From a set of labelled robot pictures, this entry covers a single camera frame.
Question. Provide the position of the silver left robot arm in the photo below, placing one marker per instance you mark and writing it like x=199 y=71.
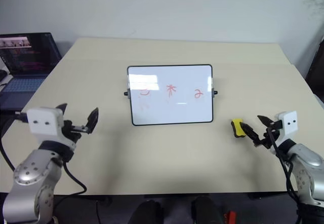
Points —
x=30 y=173

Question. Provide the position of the dark chair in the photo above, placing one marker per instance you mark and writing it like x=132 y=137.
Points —
x=316 y=67

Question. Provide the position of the small black-framed whiteboard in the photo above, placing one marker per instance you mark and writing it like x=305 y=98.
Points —
x=172 y=82

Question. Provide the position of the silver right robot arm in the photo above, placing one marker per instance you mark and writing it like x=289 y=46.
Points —
x=307 y=173

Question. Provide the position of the yellow and black eraser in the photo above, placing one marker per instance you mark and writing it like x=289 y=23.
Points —
x=237 y=126

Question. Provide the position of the dark blue open laptop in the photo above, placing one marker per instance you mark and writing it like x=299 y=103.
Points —
x=24 y=64

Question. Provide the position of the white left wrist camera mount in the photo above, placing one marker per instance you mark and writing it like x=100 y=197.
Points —
x=43 y=121

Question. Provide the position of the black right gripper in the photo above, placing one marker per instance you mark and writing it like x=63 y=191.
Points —
x=272 y=137

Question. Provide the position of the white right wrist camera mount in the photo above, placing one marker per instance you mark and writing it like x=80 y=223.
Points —
x=288 y=126

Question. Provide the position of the small red object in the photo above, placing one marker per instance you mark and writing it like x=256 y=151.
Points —
x=231 y=217

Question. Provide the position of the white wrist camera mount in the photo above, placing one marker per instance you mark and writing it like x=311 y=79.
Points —
x=43 y=121
x=288 y=126

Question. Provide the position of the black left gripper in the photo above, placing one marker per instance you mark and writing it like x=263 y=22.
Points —
x=69 y=131

